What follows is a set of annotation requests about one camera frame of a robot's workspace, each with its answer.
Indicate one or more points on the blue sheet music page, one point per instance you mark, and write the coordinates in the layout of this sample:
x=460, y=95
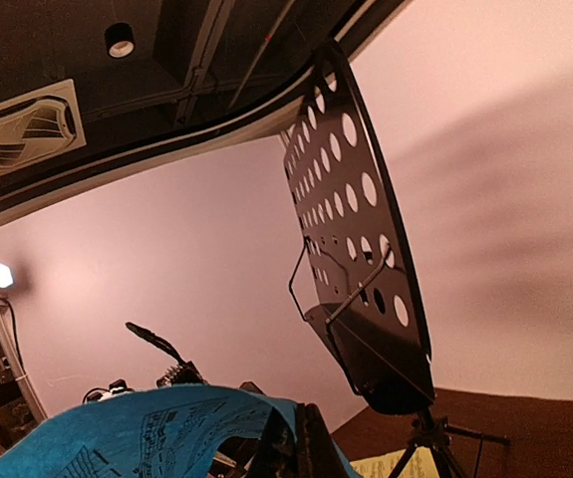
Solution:
x=165, y=432

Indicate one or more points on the black music stand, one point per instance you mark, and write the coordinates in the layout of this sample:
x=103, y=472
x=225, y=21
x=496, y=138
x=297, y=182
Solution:
x=370, y=314

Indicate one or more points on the yellow sheet music page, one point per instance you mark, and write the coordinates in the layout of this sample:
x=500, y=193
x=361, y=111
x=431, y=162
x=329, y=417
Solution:
x=421, y=465

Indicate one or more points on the black ceiling spotlight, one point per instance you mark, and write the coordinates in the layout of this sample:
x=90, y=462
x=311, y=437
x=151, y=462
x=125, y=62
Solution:
x=119, y=40

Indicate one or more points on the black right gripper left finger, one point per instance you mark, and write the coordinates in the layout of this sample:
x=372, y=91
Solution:
x=182, y=372

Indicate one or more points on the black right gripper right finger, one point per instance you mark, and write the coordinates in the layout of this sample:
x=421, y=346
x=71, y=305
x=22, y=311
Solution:
x=304, y=450

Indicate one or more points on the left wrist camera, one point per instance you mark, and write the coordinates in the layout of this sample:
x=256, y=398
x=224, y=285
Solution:
x=102, y=393

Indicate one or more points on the ceiling air vent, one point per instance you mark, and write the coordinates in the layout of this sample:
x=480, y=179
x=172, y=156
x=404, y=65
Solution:
x=40, y=125

